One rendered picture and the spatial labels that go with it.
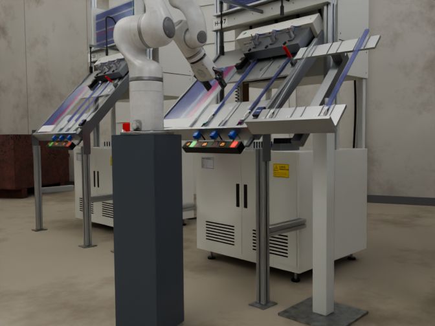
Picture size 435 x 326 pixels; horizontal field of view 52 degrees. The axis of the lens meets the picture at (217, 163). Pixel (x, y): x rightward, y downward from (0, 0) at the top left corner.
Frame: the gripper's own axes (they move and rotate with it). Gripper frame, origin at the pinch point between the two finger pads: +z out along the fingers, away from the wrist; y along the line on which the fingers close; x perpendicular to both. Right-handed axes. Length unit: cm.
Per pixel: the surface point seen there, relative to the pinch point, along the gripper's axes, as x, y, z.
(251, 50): 41.6, -12.0, 10.0
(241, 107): 3.2, 3.0, 14.7
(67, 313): -104, -26, 26
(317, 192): -24, 45, 37
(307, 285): -37, 23, 90
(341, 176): 20, 21, 78
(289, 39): 44.5, 10.1, 9.3
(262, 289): -57, 24, 61
